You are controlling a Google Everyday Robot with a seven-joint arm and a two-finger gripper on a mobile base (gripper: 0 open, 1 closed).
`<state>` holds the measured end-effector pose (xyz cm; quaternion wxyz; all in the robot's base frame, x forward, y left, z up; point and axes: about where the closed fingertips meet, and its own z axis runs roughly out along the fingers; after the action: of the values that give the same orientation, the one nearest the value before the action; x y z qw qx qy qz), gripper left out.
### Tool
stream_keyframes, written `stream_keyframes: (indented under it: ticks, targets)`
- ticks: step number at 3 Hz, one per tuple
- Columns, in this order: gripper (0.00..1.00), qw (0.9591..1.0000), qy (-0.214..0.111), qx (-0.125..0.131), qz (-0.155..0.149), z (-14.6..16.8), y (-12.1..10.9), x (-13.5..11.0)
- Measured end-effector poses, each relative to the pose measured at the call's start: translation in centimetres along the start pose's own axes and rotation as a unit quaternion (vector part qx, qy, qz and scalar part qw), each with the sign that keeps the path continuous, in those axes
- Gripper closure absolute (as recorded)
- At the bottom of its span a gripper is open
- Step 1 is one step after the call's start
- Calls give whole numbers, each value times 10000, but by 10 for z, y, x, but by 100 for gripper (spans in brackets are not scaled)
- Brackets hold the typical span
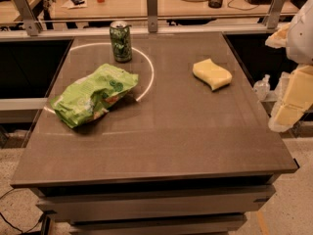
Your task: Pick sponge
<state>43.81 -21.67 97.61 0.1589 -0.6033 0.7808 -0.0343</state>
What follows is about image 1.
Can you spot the yellow sponge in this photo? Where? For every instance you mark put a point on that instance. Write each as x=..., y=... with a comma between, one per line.
x=212, y=74

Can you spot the green chip bag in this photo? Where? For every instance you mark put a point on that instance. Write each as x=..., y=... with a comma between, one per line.
x=90, y=97

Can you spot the right metal bracket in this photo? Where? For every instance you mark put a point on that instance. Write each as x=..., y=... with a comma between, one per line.
x=272, y=18

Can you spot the green soda can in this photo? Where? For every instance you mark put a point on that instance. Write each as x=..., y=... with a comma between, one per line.
x=121, y=41

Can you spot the clear sanitizer bottle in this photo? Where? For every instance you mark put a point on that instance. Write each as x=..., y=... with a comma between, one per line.
x=262, y=87

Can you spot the left metal bracket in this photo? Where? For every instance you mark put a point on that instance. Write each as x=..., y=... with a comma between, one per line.
x=31, y=23

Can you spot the metal bracket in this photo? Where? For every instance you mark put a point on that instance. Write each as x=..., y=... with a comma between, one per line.
x=272, y=18
x=152, y=15
x=31, y=23

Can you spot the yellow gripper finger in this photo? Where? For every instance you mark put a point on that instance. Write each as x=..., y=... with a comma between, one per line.
x=297, y=99
x=279, y=38

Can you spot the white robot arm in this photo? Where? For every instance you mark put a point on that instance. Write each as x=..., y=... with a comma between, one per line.
x=297, y=38

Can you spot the black mesh pen cup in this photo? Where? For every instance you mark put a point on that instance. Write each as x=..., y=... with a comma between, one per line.
x=215, y=3

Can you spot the middle metal bracket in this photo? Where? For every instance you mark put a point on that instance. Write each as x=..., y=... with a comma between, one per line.
x=152, y=15

